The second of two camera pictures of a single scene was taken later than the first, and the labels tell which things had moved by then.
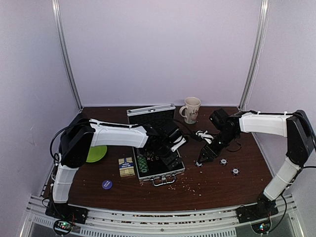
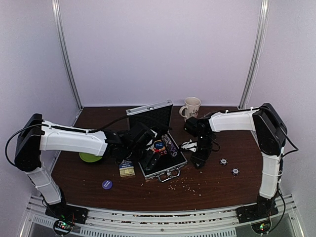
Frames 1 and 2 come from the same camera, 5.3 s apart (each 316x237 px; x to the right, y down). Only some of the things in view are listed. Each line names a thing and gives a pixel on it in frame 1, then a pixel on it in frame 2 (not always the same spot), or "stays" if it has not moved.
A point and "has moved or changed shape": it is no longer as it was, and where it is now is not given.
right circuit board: [261, 227] stays
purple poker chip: [223, 161] stays
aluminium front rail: [215, 222] stays
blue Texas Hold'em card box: [126, 167] stays
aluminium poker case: [149, 165] has moved or changed shape
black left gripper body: [166, 159] -> [149, 161]
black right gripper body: [225, 138] -> [205, 142]
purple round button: [106, 184] stays
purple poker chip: [235, 171] stays
